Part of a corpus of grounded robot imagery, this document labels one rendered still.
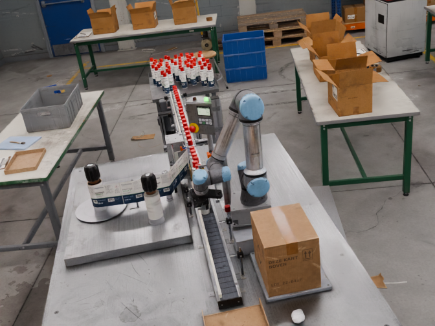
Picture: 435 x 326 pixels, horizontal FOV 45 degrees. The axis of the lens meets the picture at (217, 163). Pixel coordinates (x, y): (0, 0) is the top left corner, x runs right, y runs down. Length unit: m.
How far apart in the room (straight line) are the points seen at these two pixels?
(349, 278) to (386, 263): 1.47
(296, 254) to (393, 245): 1.93
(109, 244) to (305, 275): 1.08
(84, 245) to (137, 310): 0.60
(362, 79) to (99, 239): 2.36
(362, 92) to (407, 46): 3.97
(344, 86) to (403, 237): 1.23
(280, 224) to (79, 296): 1.03
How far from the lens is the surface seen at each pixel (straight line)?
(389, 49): 8.11
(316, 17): 6.23
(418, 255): 4.11
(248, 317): 2.38
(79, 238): 3.04
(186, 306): 2.48
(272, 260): 2.31
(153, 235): 2.90
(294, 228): 2.37
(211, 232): 2.83
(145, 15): 8.36
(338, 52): 4.98
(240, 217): 2.90
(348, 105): 4.32
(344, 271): 2.59
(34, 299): 4.22
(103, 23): 8.51
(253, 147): 2.63
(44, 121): 4.88
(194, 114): 2.92
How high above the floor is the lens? 2.46
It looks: 27 degrees down
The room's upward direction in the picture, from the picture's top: 8 degrees counter-clockwise
